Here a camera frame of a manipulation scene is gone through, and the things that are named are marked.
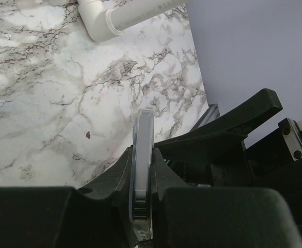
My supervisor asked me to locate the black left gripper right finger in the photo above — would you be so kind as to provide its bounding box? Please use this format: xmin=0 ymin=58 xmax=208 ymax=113
xmin=154 ymin=149 xmax=302 ymax=247

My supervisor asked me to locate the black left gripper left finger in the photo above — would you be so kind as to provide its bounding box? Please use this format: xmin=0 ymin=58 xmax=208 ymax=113
xmin=0 ymin=148 xmax=132 ymax=247

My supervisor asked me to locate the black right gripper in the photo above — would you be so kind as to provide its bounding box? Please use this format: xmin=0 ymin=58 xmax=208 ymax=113
xmin=155 ymin=88 xmax=302 ymax=225

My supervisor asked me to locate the white PVC pipe frame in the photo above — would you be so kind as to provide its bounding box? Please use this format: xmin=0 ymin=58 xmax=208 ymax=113
xmin=78 ymin=0 xmax=187 ymax=42

